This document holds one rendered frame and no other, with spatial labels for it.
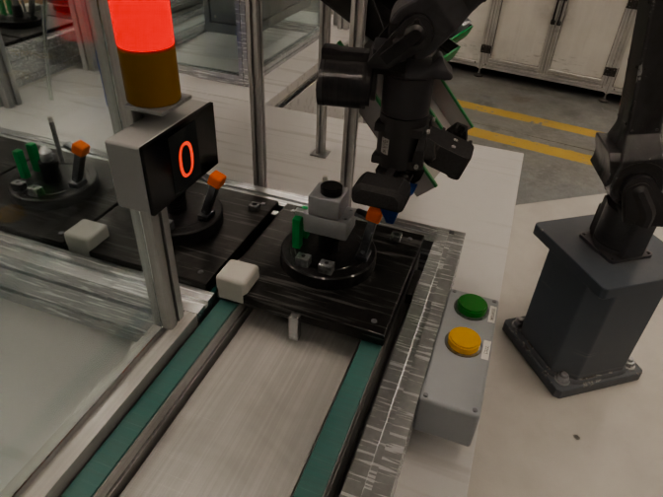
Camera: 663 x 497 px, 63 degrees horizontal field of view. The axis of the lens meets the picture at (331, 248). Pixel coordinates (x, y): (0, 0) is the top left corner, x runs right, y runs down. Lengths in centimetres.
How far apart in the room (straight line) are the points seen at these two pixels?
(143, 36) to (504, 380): 63
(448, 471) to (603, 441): 22
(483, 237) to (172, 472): 72
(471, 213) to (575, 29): 360
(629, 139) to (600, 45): 401
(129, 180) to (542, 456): 58
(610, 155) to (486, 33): 414
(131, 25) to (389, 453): 47
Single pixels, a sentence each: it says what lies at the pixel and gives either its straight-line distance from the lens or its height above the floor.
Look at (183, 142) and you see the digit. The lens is 55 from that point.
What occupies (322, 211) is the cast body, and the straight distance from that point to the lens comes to 73.
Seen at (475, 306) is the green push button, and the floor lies 97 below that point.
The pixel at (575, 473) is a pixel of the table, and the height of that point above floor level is 86.
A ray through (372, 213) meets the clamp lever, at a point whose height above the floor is 107.
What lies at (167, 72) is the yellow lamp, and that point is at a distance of 52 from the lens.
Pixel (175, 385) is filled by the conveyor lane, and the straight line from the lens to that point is 67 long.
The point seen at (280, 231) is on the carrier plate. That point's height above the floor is 97.
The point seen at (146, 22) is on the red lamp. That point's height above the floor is 133.
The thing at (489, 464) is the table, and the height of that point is 86.
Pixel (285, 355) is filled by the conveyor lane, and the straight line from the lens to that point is 73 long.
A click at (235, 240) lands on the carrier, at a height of 97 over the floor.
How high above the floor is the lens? 145
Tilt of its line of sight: 36 degrees down
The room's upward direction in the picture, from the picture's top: 3 degrees clockwise
